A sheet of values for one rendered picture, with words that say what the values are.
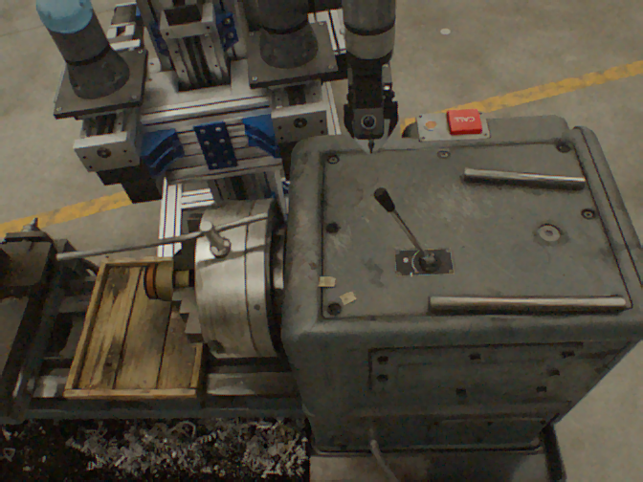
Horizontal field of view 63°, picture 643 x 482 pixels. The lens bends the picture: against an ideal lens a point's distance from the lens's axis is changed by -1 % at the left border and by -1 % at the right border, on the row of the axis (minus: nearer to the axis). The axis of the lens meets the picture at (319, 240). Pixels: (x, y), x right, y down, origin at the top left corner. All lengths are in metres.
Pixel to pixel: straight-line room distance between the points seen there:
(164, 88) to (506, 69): 2.23
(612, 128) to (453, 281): 2.34
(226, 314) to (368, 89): 0.45
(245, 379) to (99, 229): 1.73
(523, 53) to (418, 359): 2.76
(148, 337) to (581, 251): 0.93
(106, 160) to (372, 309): 0.87
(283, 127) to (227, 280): 0.54
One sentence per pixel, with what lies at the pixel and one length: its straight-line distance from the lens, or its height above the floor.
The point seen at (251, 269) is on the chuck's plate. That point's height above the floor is 1.22.
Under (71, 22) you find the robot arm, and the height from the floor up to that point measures 1.36.
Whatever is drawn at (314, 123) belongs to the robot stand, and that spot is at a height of 1.08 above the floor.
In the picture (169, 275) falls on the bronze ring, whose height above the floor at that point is 1.12.
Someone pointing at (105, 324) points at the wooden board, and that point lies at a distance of 1.37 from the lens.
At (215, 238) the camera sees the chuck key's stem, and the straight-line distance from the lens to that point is 0.89.
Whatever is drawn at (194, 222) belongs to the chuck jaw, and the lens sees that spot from 1.04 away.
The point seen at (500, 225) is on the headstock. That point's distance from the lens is 0.92.
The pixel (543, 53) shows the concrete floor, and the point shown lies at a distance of 3.50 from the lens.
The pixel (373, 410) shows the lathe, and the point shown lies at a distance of 1.17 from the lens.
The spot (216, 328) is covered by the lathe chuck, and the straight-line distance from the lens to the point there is 0.96.
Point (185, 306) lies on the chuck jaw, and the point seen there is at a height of 1.11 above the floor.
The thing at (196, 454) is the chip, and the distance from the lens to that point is 1.49.
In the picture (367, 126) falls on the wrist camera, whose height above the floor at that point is 1.43.
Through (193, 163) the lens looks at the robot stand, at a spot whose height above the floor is 0.88.
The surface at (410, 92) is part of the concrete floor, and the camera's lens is 3.12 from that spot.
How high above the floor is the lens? 1.98
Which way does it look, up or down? 55 degrees down
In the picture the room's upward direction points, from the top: 9 degrees counter-clockwise
